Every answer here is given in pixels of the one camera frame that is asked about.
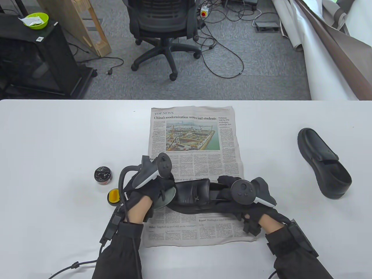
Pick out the person's left hand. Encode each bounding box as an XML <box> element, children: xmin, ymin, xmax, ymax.
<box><xmin>124</xmin><ymin>173</ymin><xmax>176</xmax><ymax>223</ymax></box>

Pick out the person's right hand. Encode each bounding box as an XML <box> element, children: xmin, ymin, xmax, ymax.
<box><xmin>217</xmin><ymin>175</ymin><xmax>291</xmax><ymax>236</ymax></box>

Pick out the white polishing cloth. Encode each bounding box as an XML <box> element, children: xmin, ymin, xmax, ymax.
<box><xmin>151</xmin><ymin>186</ymin><xmax>178</xmax><ymax>210</ymax></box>

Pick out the grey hand controller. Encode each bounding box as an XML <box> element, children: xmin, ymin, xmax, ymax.
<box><xmin>231</xmin><ymin>177</ymin><xmax>277</xmax><ymax>208</ymax></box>
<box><xmin>118</xmin><ymin>153</ymin><xmax>172</xmax><ymax>204</ymax></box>

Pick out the black leather shoe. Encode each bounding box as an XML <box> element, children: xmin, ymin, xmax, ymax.
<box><xmin>297</xmin><ymin>128</ymin><xmax>353</xmax><ymax>199</ymax></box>
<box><xmin>163</xmin><ymin>178</ymin><xmax>242</xmax><ymax>215</ymax></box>

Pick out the black shoe polish tin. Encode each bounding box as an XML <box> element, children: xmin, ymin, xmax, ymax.
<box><xmin>94</xmin><ymin>166</ymin><xmax>113</xmax><ymax>185</ymax></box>

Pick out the printed newspaper sheet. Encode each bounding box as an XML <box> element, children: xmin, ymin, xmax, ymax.
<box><xmin>143</xmin><ymin>106</ymin><xmax>257</xmax><ymax>248</ymax></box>

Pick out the person's right forearm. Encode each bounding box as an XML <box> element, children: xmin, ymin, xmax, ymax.
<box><xmin>257</xmin><ymin>215</ymin><xmax>335</xmax><ymax>279</ymax></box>

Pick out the person's left forearm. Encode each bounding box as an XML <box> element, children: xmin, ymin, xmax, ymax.
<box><xmin>92</xmin><ymin>196</ymin><xmax>154</xmax><ymax>279</ymax></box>

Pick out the black right wrist sensor module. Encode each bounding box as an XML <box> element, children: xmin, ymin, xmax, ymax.
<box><xmin>288</xmin><ymin>219</ymin><xmax>319</xmax><ymax>257</ymax></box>

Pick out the black wrist sensor module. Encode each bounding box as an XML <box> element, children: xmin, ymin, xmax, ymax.
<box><xmin>288</xmin><ymin>219</ymin><xmax>319</xmax><ymax>257</ymax></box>
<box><xmin>100</xmin><ymin>205</ymin><xmax>124</xmax><ymax>246</ymax></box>

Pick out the black left wrist sensor module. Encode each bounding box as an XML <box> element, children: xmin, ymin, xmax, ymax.
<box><xmin>100</xmin><ymin>205</ymin><xmax>124</xmax><ymax>246</ymax></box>

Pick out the white and brown rolled sheet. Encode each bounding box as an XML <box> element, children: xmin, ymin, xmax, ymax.
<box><xmin>272</xmin><ymin>0</ymin><xmax>372</xmax><ymax>101</ymax></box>

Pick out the black mesh office chair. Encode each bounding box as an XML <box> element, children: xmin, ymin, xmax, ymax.
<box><xmin>122</xmin><ymin>0</ymin><xmax>202</xmax><ymax>81</ymax></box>

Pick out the black cabinet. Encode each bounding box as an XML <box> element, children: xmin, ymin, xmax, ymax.
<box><xmin>0</xmin><ymin>13</ymin><xmax>98</xmax><ymax>99</ymax></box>

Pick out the grey floor box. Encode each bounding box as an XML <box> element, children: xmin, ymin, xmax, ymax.
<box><xmin>255</xmin><ymin>22</ymin><xmax>280</xmax><ymax>32</ymax></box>

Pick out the black device box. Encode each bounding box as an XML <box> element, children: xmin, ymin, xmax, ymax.
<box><xmin>222</xmin><ymin>0</ymin><xmax>258</xmax><ymax>8</ymax></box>

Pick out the green plastic bowl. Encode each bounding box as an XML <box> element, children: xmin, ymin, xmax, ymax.
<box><xmin>23</xmin><ymin>12</ymin><xmax>49</xmax><ymax>30</ymax></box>

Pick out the white packet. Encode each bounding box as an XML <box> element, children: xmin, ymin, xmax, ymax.
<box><xmin>18</xmin><ymin>16</ymin><xmax>43</xmax><ymax>26</ymax></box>

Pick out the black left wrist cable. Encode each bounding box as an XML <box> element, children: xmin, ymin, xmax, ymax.
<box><xmin>48</xmin><ymin>244</ymin><xmax>105</xmax><ymax>279</ymax></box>

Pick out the black cable with plug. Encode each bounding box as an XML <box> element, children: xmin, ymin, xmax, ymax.
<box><xmin>76</xmin><ymin>57</ymin><xmax>124</xmax><ymax>76</ymax></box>

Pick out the long black floor cable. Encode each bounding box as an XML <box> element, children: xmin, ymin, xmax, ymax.
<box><xmin>198</xmin><ymin>17</ymin><xmax>244</xmax><ymax>78</ymax></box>

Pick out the wooden frame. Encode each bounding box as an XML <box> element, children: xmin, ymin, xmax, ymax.
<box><xmin>37</xmin><ymin>0</ymin><xmax>112</xmax><ymax>57</ymax></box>

